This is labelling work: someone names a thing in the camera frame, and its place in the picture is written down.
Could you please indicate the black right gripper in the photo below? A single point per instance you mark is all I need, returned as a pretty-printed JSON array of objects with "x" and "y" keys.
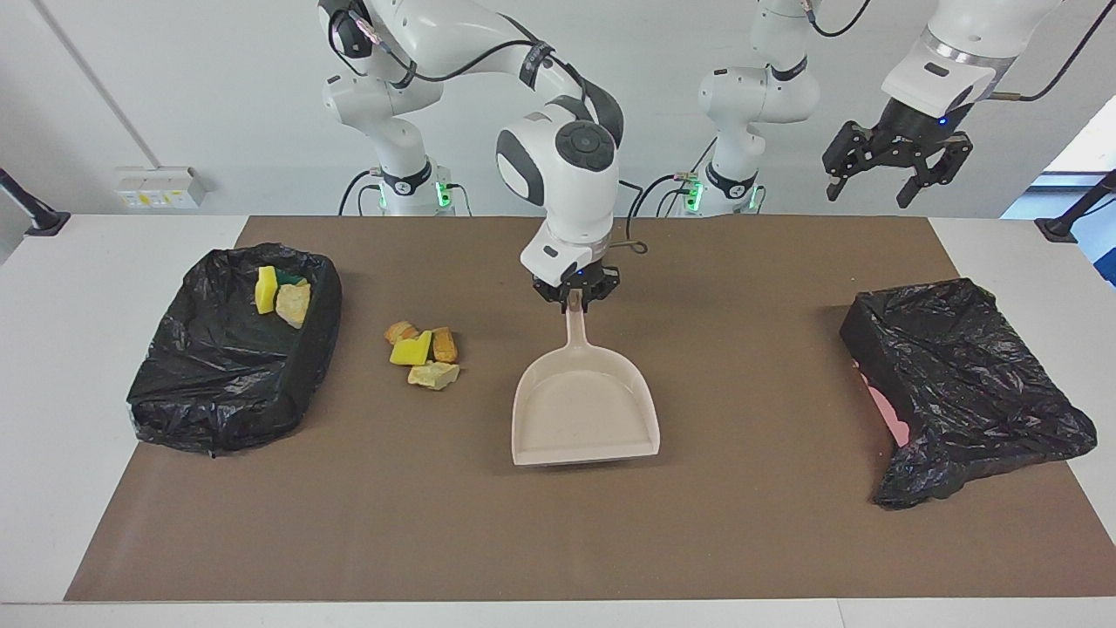
[{"x": 575, "y": 279}]

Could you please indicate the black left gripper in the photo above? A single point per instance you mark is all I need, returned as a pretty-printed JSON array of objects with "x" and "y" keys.
[{"x": 911, "y": 124}]

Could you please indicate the beige plastic dustpan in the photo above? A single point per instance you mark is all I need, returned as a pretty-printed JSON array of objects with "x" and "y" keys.
[{"x": 584, "y": 410}]

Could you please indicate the brown fried croquette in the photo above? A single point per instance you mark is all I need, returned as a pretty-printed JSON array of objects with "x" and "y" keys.
[{"x": 445, "y": 346}]

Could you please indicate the pale yellow piece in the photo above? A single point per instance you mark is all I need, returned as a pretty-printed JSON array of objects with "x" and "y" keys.
[{"x": 433, "y": 375}]

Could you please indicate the yellow notched sponge piece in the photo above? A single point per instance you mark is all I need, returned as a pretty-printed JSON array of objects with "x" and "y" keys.
[{"x": 410, "y": 351}]

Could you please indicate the small orange striped bread piece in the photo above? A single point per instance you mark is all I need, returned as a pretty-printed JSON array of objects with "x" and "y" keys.
[{"x": 399, "y": 331}]

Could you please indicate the large orange striped bread piece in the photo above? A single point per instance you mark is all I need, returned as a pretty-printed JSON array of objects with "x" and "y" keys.
[{"x": 294, "y": 303}]

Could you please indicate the green and yellow sponge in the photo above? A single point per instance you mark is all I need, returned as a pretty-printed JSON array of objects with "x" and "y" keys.
[{"x": 292, "y": 280}]

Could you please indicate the yellow sponge wedge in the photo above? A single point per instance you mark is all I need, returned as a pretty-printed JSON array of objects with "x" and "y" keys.
[{"x": 266, "y": 292}]

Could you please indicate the black trash bag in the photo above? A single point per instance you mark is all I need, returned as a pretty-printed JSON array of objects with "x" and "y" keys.
[
  {"x": 959, "y": 375},
  {"x": 218, "y": 375}
]

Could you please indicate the pink plastic bin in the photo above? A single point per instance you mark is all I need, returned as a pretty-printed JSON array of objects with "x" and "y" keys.
[{"x": 885, "y": 410}]

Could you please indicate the black clamp stand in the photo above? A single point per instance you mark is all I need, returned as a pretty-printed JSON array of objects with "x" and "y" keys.
[
  {"x": 1059, "y": 228},
  {"x": 44, "y": 222}
]

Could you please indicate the brown table mat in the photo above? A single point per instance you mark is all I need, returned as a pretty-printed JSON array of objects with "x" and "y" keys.
[{"x": 558, "y": 541}]

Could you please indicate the white wall outlet box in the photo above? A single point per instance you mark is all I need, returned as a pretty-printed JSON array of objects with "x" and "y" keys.
[{"x": 157, "y": 187}]

